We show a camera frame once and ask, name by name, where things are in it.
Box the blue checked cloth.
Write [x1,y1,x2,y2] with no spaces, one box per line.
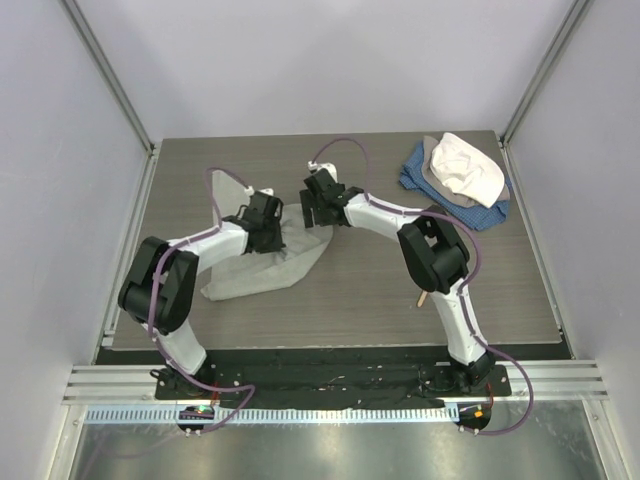
[399,142,511,231]

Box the white cloth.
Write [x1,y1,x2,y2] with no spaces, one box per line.
[429,132,506,208]

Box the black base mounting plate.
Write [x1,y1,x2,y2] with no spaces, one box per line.
[150,346,512,410]

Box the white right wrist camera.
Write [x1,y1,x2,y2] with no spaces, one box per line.
[307,161,338,182]

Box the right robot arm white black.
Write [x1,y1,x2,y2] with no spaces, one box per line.
[300,163,495,395]

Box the front aluminium frame rail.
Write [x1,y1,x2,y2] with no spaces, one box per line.
[63,360,609,405]

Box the white slotted cable duct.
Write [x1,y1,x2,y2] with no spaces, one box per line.
[85,403,459,425]

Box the grey cloth napkin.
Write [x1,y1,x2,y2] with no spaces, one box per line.
[201,203,333,301]

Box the wooden handled spoon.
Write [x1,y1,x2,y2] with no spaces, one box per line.
[416,291,429,308]

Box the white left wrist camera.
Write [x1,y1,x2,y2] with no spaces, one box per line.
[244,186,274,197]

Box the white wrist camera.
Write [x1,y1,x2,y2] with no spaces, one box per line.
[244,186,274,197]
[307,161,338,182]

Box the left aluminium frame post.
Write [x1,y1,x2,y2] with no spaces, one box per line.
[58,0,157,154]

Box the aluminium frame post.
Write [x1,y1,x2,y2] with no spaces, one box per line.
[58,0,157,154]
[499,0,596,146]

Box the beige grey cloth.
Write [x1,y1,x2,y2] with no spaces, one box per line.
[422,135,506,207]

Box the right aluminium frame post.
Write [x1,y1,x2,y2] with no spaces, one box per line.
[499,0,596,146]

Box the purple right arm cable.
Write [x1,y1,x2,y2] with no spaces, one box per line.
[313,137,535,435]

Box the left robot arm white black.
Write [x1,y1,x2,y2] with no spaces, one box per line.
[118,191,284,399]

